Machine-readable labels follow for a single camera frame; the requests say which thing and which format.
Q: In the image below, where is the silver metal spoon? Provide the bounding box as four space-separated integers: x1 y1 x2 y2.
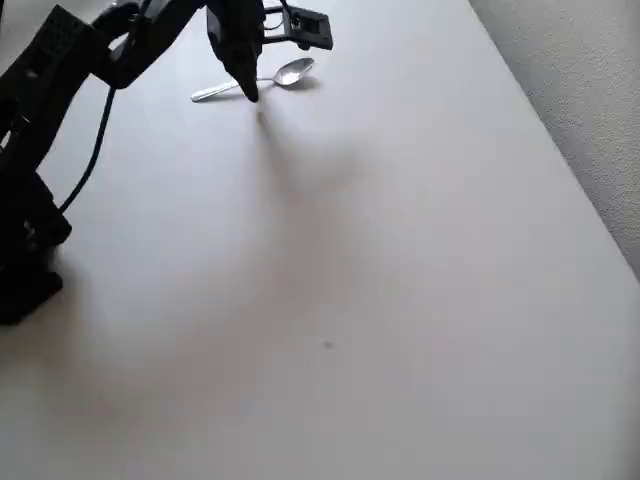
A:
190 57 316 104

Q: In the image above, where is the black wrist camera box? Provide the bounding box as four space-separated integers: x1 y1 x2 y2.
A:
259 3 336 52

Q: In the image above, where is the black cable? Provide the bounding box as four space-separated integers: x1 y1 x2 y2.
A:
58 83 117 212

